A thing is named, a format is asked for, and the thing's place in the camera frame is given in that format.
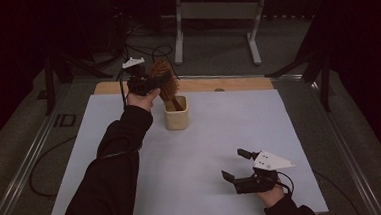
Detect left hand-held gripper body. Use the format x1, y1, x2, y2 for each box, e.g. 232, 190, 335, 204
120, 54, 162, 99

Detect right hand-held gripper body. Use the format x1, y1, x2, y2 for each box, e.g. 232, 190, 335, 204
230, 147, 298, 195

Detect brown wooden hairbrush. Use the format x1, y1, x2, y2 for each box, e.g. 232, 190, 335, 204
146, 58, 186, 114

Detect beige square cup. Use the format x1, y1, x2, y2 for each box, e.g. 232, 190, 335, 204
162, 94, 191, 132

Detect person's left hand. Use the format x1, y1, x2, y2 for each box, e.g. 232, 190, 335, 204
125, 87, 163, 114

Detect person's right hand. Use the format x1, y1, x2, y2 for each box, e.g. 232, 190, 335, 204
256, 184, 288, 210

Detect white table mat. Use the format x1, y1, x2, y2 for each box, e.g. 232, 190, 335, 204
39, 79, 329, 215

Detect black metal stand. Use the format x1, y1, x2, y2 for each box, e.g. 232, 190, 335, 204
261, 12, 335, 117
41, 48, 117, 116

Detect black floor cables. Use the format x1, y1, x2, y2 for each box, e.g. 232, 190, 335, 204
114, 42, 181, 85

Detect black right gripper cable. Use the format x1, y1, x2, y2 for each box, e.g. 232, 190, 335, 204
276, 165, 361, 215

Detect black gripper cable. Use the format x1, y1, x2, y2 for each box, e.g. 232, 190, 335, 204
22, 67, 143, 200
276, 165, 361, 215

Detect metal floor rail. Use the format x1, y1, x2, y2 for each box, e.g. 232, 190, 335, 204
0, 83, 81, 215
310, 75, 381, 215

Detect white metal stand frame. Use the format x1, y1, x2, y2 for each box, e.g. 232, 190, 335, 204
170, 0, 273, 71

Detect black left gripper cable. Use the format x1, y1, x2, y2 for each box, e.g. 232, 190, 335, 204
22, 67, 143, 200

